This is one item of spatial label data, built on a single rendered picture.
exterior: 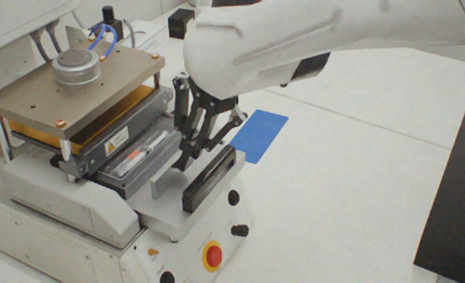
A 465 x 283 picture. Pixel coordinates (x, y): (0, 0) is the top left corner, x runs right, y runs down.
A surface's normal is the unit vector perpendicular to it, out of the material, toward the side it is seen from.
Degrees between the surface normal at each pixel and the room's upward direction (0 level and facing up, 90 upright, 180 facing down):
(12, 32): 90
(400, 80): 0
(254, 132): 0
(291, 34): 77
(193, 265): 65
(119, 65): 0
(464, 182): 47
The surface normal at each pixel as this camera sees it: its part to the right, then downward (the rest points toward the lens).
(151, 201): 0.00, -0.80
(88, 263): -0.47, 0.53
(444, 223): -0.36, -0.18
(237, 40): -0.79, 0.15
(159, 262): 0.80, -0.08
